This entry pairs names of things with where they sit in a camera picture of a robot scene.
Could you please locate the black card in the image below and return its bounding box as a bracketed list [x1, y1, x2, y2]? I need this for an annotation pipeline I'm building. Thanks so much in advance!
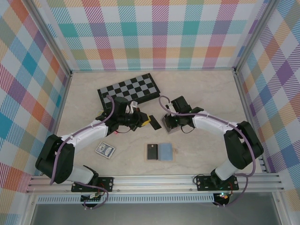
[147, 143, 159, 160]
[149, 114, 163, 130]

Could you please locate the beige card holder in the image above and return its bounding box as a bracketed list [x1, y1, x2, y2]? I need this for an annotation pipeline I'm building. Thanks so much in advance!
[143, 142, 177, 162]

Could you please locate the blue playing card deck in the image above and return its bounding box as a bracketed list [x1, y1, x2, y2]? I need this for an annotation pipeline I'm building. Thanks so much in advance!
[94, 141, 116, 160]

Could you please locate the black grey chessboard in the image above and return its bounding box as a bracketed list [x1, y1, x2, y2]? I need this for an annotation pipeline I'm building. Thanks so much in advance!
[97, 73, 161, 111]

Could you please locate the grey metal panel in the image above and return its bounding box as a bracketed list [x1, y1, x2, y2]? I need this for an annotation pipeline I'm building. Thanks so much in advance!
[30, 203, 282, 225]

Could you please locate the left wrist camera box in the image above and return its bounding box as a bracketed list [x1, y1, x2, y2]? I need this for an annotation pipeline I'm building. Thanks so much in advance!
[127, 101, 141, 113]

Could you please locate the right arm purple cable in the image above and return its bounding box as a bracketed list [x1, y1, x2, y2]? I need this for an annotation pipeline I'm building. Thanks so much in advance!
[158, 95, 256, 208]

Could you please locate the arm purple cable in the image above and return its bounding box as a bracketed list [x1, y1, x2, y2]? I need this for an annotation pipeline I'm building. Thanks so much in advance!
[49, 95, 118, 210]
[158, 95, 256, 208]

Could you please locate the aluminium frame bar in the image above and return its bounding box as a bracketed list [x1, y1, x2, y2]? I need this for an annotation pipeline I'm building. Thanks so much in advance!
[70, 67, 236, 73]
[233, 71, 289, 225]
[22, 71, 73, 225]

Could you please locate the aluminium mounting rail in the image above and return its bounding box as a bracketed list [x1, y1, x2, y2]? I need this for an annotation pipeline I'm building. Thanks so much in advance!
[25, 173, 285, 194]

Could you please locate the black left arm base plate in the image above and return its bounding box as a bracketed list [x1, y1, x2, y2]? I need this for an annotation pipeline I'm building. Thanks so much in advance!
[71, 177, 115, 193]

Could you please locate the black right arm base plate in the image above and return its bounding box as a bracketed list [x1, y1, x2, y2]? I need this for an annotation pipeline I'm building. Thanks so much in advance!
[194, 175, 240, 192]

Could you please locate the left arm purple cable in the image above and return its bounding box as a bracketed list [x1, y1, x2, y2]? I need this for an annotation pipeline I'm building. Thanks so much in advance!
[49, 95, 118, 210]

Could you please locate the perforated grey cable tray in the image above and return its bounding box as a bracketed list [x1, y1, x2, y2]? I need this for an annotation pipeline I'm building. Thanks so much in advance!
[37, 195, 216, 204]

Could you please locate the aluminium frame post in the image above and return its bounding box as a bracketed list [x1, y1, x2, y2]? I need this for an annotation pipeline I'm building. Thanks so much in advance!
[233, 0, 281, 74]
[25, 0, 73, 76]

